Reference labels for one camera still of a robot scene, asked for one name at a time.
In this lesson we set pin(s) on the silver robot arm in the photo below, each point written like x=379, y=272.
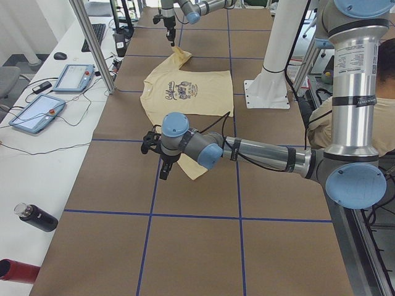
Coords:
x=347, y=169
x=192, y=11

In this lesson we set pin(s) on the beige long-sleeve printed shirt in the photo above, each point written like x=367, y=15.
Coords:
x=170, y=94

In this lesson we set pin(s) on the grey aluminium frame post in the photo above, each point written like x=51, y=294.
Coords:
x=89, y=34

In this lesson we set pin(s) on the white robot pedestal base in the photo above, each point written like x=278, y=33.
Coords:
x=268, y=90

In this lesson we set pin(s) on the far blue teach pendant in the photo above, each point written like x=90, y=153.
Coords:
x=74, y=78

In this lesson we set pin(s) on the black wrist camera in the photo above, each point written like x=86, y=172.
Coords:
x=157, y=18
x=151, y=141

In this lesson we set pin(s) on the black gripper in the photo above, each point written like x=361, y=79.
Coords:
x=168, y=158
x=169, y=23

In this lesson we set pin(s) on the black computer mouse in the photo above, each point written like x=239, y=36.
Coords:
x=60, y=56

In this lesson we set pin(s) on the blue teach pendant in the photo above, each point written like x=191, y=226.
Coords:
x=38, y=114
x=74, y=78

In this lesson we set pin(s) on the black small phone device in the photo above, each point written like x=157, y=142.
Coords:
x=41, y=87

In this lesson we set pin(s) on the black water bottle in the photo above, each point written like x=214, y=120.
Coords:
x=36, y=217

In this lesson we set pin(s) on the near blue teach pendant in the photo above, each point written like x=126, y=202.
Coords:
x=38, y=114

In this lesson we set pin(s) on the red cylinder bottle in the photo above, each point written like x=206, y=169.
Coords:
x=16, y=271

